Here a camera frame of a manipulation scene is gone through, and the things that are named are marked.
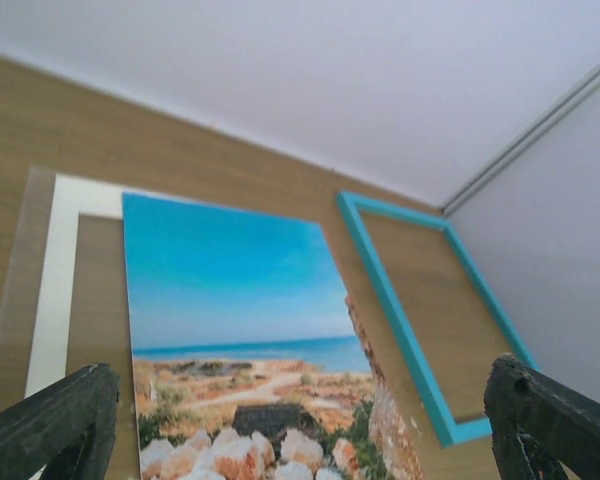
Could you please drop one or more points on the blue wooden picture frame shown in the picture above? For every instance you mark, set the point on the blue wooden picture frame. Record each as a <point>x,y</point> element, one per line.
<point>448,431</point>

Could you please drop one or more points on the beach landscape photo print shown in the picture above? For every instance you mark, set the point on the beach landscape photo print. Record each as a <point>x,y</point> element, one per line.
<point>249,358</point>

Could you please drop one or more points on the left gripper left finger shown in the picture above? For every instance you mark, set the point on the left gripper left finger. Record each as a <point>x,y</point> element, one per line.
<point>64,431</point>

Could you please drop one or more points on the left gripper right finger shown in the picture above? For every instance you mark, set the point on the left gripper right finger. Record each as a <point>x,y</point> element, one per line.
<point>541,429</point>

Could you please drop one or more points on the white mat board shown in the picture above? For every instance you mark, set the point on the white mat board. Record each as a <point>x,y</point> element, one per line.
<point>72,197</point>

